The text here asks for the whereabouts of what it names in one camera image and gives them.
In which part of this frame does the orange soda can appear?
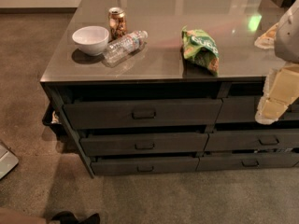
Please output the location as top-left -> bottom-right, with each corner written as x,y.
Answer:
108,7 -> 127,40

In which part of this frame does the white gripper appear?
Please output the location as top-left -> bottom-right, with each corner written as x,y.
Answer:
254,0 -> 299,125

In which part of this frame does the green chip bag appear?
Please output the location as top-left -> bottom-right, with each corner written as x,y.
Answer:
181,27 -> 219,77

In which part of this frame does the dark grey drawer cabinet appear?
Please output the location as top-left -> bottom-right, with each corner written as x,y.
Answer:
41,0 -> 299,175

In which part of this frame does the black bin beside cabinet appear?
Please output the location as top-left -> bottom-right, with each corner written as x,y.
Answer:
42,105 -> 64,136

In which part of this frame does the clear plastic water bottle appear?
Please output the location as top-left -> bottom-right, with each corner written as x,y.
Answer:
103,31 -> 148,64

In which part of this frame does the white ceramic bowl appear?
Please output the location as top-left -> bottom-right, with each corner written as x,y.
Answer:
72,26 -> 109,56

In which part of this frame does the grey flat device on floor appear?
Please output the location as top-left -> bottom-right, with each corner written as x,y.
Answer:
0,140 -> 19,179

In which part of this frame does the grey drawer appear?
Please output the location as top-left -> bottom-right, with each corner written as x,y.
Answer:
80,133 -> 208,156
91,156 -> 199,175
197,153 -> 299,171
205,129 -> 299,151
64,99 -> 222,130
215,95 -> 299,124

